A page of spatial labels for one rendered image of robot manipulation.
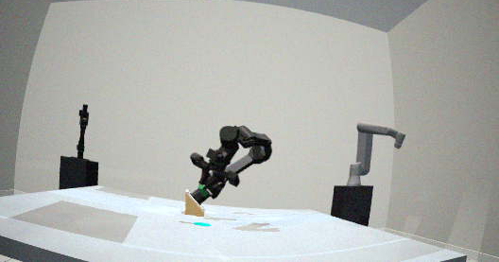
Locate green rectangular post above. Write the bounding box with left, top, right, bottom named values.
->
left=198, top=184, right=208, bottom=197

